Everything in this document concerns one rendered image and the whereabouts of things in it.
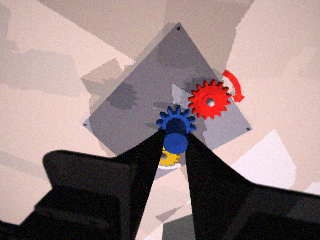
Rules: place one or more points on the red gear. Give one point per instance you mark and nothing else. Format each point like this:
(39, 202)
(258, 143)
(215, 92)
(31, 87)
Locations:
(204, 93)

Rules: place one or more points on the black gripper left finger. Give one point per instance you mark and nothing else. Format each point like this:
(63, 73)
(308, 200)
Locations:
(128, 176)

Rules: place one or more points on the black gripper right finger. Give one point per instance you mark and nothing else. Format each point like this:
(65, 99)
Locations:
(222, 199)

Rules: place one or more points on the blue gear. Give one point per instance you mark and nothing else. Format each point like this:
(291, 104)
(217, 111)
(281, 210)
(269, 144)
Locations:
(177, 126)

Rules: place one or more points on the yellow gear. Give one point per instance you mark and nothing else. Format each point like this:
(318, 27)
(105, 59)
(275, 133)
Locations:
(171, 158)

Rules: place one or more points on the red curved arrow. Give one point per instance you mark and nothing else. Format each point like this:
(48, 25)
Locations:
(238, 97)

